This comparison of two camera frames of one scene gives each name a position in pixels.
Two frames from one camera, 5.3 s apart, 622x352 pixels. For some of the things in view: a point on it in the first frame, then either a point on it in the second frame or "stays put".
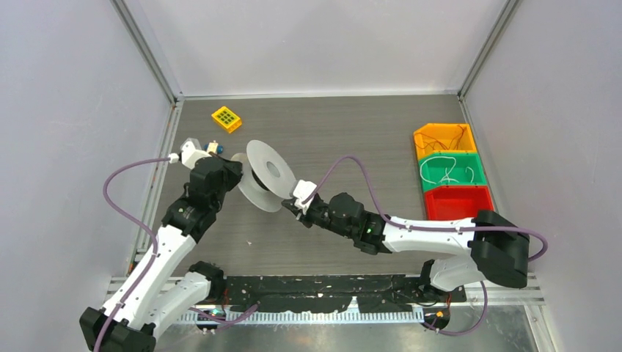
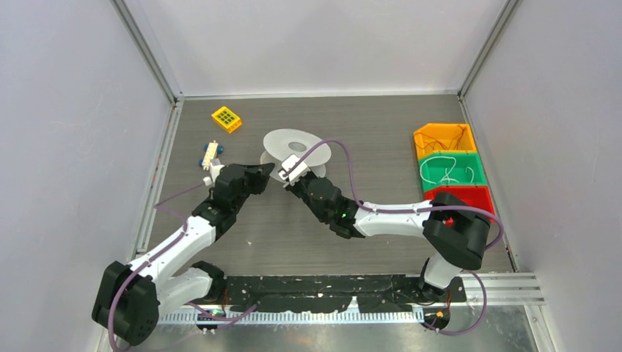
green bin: [451, 169] stays put
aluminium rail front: [532, 293] stays put
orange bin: [438, 138] stays put
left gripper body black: [232, 178] → [250, 187]
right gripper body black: [317, 213] → [300, 188]
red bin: [457, 202] stays put
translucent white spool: [267, 180] → [282, 144]
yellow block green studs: [227, 119] stays put
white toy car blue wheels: [213, 147] stays put
